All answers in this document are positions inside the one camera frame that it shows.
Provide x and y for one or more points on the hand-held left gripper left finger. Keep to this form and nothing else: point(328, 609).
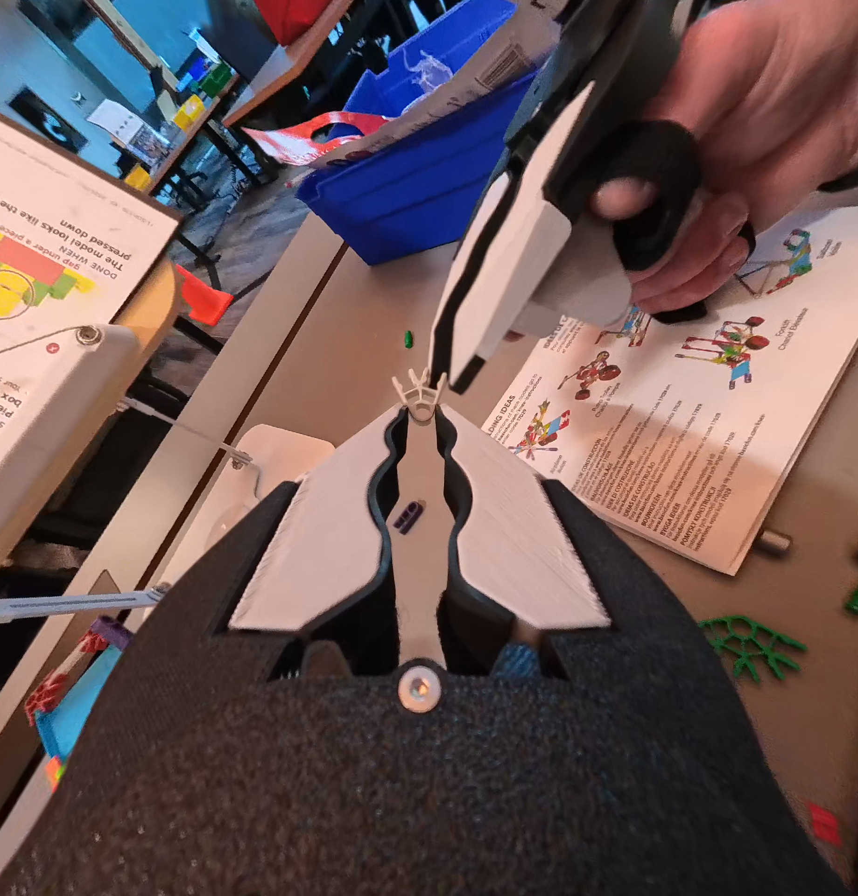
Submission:
point(317, 532)

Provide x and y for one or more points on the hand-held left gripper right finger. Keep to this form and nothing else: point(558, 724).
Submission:
point(520, 539)

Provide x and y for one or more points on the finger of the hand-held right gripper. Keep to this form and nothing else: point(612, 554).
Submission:
point(460, 280)
point(520, 266)

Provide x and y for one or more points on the pale grey small connector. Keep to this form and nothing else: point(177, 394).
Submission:
point(420, 413)

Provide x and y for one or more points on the white instruction booklet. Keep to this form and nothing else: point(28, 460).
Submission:
point(681, 434)

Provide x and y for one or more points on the person's right hand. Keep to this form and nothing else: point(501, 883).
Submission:
point(786, 105)

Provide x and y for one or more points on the blue plastic bin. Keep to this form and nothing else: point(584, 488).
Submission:
point(415, 203)

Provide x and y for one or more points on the white metal stand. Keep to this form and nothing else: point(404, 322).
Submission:
point(282, 448)

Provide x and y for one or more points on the purple clip connector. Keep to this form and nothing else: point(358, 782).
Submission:
point(409, 516)

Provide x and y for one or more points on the white printed paper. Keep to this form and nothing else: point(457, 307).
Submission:
point(499, 49)

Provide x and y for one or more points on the red and white plastic bag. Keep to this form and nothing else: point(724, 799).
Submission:
point(296, 143)

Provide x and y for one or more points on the green fan connector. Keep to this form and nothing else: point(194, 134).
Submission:
point(747, 644)

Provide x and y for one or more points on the background table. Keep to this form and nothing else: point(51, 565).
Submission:
point(289, 70)
point(191, 140)

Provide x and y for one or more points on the white book stand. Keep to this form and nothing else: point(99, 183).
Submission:
point(156, 301)

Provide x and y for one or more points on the colourful construction toy model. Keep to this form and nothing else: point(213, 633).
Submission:
point(68, 714)

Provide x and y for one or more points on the green small bin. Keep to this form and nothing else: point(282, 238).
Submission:
point(214, 79)

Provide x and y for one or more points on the yellow small bin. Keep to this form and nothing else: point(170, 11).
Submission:
point(138, 178)
point(189, 113)

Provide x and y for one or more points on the printed instruction sheet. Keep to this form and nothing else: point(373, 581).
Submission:
point(86, 210)

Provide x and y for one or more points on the small red piece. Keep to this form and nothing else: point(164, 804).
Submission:
point(824, 824)

